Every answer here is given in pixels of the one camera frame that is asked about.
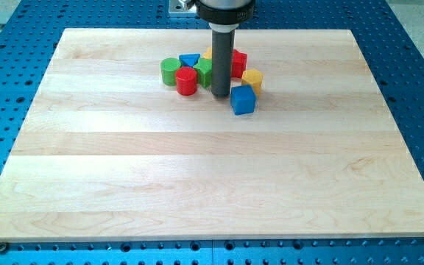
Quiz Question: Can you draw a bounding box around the green star block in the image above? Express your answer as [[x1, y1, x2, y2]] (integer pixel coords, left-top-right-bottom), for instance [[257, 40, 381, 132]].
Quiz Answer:
[[194, 58, 212, 88]]

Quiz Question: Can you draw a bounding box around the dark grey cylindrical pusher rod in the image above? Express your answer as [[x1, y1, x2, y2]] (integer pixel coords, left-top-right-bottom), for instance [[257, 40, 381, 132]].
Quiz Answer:
[[211, 30, 235, 98]]

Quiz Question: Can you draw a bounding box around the robot arm black flange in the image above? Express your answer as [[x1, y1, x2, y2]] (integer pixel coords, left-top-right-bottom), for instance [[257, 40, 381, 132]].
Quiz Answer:
[[193, 0, 255, 33]]

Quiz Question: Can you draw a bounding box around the red star block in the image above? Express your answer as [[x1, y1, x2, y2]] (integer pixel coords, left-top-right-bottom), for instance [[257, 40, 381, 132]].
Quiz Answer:
[[231, 49, 247, 79]]

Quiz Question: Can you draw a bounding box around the blue cube block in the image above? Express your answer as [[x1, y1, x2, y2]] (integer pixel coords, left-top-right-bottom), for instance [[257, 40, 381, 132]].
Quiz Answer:
[[230, 85, 256, 116]]

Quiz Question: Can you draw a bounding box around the red cylinder block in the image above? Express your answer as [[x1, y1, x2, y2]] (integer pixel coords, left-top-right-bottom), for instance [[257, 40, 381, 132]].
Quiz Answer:
[[175, 66, 197, 96]]

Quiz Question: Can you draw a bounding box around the yellow hexagon block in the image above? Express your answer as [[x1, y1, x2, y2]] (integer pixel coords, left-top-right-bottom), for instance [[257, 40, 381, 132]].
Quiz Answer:
[[241, 68, 264, 96]]

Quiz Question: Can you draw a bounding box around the blue triangle block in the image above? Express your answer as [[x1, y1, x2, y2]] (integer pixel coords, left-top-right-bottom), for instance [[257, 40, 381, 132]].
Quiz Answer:
[[179, 53, 201, 68]]

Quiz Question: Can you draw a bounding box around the yellow block behind rod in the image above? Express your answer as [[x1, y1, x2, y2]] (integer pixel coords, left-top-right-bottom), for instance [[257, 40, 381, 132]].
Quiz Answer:
[[202, 46, 213, 60]]

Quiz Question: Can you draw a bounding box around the green cylinder block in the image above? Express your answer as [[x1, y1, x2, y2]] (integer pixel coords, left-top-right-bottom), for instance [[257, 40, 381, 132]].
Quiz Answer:
[[160, 57, 182, 86]]

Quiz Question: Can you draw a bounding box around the light wooden board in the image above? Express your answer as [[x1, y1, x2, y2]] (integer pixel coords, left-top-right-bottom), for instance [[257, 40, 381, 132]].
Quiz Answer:
[[0, 28, 424, 242]]

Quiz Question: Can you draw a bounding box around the left board clamp screw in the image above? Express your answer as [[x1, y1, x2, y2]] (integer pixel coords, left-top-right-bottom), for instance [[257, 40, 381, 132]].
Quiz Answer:
[[0, 242, 9, 255]]

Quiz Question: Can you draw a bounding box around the silver metal mounting bracket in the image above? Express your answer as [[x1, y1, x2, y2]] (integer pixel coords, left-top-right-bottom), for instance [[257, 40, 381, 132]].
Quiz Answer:
[[168, 0, 197, 17]]

